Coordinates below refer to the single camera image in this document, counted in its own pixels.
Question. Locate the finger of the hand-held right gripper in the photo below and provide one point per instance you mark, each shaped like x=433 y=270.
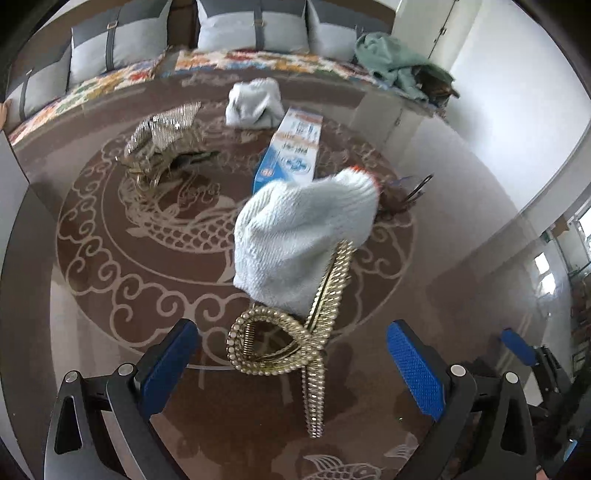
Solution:
x=519 y=346

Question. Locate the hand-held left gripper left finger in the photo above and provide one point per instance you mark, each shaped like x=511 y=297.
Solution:
x=171 y=364

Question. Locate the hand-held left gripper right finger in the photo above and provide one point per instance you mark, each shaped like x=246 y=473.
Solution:
x=415 y=369

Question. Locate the gold pearl hair clip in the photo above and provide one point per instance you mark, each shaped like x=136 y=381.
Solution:
x=315 y=406

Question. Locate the white knit glove orange cuff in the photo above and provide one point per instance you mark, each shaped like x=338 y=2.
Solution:
x=295 y=240

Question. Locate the gold metal hair clip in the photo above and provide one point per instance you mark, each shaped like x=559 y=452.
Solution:
x=157 y=166

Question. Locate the blue white toothpaste box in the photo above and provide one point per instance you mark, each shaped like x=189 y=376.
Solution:
x=291 y=147

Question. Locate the dark bag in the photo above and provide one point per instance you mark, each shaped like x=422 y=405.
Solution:
x=438 y=85

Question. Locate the white sock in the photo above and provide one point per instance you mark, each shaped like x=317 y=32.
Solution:
x=254 y=104

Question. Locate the pink pillow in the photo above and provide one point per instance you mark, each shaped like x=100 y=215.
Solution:
x=3 y=115

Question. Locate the grey two-tone pillow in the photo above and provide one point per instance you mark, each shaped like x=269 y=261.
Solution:
x=254 y=27
x=337 y=32
x=120 y=46
x=41 y=87

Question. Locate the green clothing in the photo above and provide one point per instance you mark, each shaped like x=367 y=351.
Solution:
x=388 y=57

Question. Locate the white wardrobe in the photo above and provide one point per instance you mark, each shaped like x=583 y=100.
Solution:
x=438 y=23

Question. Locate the brown sofa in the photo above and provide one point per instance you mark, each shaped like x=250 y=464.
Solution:
x=184 y=23

